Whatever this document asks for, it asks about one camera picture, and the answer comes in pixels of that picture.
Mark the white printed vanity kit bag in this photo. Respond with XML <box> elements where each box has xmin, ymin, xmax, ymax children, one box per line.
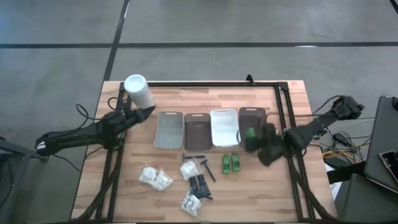
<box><xmin>180</xmin><ymin>190</ymin><xmax>202</xmax><ymax>218</ymax></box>

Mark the clear bag of cotton balls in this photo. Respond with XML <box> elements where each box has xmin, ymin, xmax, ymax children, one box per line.
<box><xmin>152</xmin><ymin>169</ymin><xmax>174</xmax><ymax>192</ymax></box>
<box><xmin>179</xmin><ymin>159</ymin><xmax>201</xmax><ymax>182</ymax></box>
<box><xmin>138</xmin><ymin>166</ymin><xmax>159</xmax><ymax>185</ymax></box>

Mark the black power adapter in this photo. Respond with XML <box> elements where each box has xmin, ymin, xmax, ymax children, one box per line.
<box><xmin>332</xmin><ymin>133</ymin><xmax>353</xmax><ymax>147</ymax></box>

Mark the white paper sheet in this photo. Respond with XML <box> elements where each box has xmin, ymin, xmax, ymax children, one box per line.
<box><xmin>324</xmin><ymin>163</ymin><xmax>343</xmax><ymax>200</ymax></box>

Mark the blue disposable razor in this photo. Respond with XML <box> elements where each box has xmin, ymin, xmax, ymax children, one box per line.
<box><xmin>200</xmin><ymin>159</ymin><xmax>216</xmax><ymax>183</ymax></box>
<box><xmin>182</xmin><ymin>153</ymin><xmax>206</xmax><ymax>162</ymax></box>
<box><xmin>193</xmin><ymin>192</ymin><xmax>215</xmax><ymax>201</ymax></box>

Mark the black floor cable bundle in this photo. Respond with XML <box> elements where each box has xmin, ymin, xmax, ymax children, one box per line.
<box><xmin>310</xmin><ymin>116</ymin><xmax>376</xmax><ymax>162</ymax></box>

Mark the black smartphone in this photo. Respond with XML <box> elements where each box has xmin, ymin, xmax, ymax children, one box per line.
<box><xmin>378</xmin><ymin>149</ymin><xmax>398</xmax><ymax>185</ymax></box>

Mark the grey translucent plastic bin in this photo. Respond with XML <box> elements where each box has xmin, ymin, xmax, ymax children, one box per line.
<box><xmin>153</xmin><ymin>111</ymin><xmax>185</xmax><ymax>149</ymax></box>

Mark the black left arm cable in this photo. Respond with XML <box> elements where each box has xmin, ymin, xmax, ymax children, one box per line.
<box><xmin>75</xmin><ymin>96</ymin><xmax>127</xmax><ymax>125</ymax></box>

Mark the small green bottle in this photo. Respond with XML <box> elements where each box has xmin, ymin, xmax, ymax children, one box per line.
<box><xmin>245</xmin><ymin>126</ymin><xmax>257</xmax><ymax>141</ymax></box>
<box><xmin>221</xmin><ymin>154</ymin><xmax>231</xmax><ymax>175</ymax></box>
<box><xmin>231</xmin><ymin>151</ymin><xmax>241</xmax><ymax>173</ymax></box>

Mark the grey metal stand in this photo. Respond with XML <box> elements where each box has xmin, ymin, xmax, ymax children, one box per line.
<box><xmin>0</xmin><ymin>136</ymin><xmax>51</xmax><ymax>224</ymax></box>

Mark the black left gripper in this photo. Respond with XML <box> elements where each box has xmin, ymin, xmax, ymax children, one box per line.
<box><xmin>123</xmin><ymin>106</ymin><xmax>155</xmax><ymax>127</ymax></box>

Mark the white plastic bin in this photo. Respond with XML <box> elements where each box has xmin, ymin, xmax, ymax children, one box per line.
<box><xmin>210</xmin><ymin>108</ymin><xmax>241</xmax><ymax>147</ymax></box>

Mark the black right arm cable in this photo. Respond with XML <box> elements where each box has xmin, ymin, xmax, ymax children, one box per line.
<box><xmin>312</xmin><ymin>95</ymin><xmax>343</xmax><ymax>116</ymax></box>

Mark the yellow cable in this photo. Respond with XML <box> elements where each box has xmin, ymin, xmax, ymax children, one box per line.
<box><xmin>321</xmin><ymin>145</ymin><xmax>371</xmax><ymax>159</ymax></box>

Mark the brown translucent plastic bin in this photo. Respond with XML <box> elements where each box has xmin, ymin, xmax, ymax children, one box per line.
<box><xmin>183</xmin><ymin>113</ymin><xmax>214</xmax><ymax>152</ymax></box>
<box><xmin>238</xmin><ymin>106</ymin><xmax>267</xmax><ymax>147</ymax></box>

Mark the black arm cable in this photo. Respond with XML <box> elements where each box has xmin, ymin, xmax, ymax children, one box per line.
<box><xmin>75</xmin><ymin>96</ymin><xmax>127</xmax><ymax>125</ymax></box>
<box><xmin>312</xmin><ymin>95</ymin><xmax>343</xmax><ymax>116</ymax></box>

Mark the black aluminium table frame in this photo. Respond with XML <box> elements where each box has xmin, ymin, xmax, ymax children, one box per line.
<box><xmin>73</xmin><ymin>81</ymin><xmax>336</xmax><ymax>222</ymax></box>

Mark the white cylindrical canister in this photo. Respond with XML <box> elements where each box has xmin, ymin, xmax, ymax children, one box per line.
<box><xmin>124</xmin><ymin>73</ymin><xmax>155</xmax><ymax>113</ymax></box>

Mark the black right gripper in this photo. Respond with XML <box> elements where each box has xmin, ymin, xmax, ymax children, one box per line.
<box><xmin>244</xmin><ymin>123</ymin><xmax>294</xmax><ymax>167</ymax></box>

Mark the grey laptop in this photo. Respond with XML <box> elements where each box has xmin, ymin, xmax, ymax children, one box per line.
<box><xmin>363</xmin><ymin>95</ymin><xmax>398</xmax><ymax>194</ymax></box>

